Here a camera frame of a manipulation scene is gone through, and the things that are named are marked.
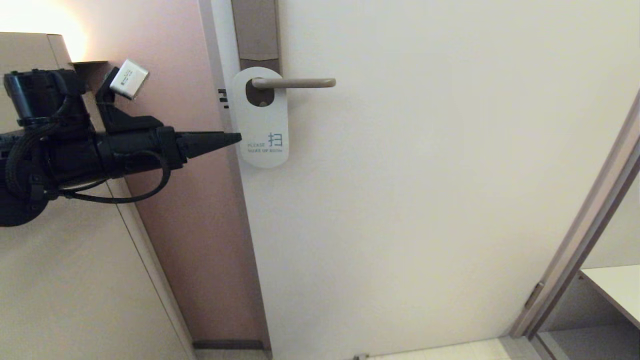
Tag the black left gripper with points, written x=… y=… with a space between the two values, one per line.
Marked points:
x=145 y=150

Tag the white and blue door hanger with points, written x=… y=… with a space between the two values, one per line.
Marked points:
x=262 y=125

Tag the white room door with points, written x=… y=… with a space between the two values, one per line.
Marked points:
x=400 y=200

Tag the brown metal lock plate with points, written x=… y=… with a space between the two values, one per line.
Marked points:
x=255 y=30

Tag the white closet shelf board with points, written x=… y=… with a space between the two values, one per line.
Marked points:
x=617 y=287

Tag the black left camera mount bracket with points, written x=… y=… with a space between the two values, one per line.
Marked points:
x=125 y=120

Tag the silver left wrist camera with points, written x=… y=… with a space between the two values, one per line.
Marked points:
x=129 y=79

